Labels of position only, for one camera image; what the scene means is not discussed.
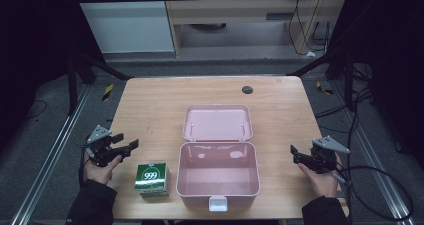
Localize black floor cables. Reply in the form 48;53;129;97
314;87;376;134

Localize black hanging cables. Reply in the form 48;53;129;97
287;0;332;57

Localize light wooden desk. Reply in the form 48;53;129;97
161;0;346;58

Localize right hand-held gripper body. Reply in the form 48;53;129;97
299;135;351;175

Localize black metal stand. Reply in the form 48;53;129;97
285;50;356;112
65;50;133;117

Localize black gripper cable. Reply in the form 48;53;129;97
330;165;415;223

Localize aluminium floor rail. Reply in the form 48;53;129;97
332;80;418;225
9;84;93;225

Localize person's left hand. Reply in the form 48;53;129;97
82;151;124;186

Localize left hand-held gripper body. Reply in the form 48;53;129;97
84;124;132;168

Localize yellow black striped tape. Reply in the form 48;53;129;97
101;82;115;102
315;80;335;96

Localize person's right hand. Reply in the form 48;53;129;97
297;153;343;199

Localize green medicine box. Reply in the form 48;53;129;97
134;161;171;198

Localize pink plastic storage box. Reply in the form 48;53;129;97
175;103;261;213

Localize white cabinet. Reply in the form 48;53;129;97
70;0;176;55

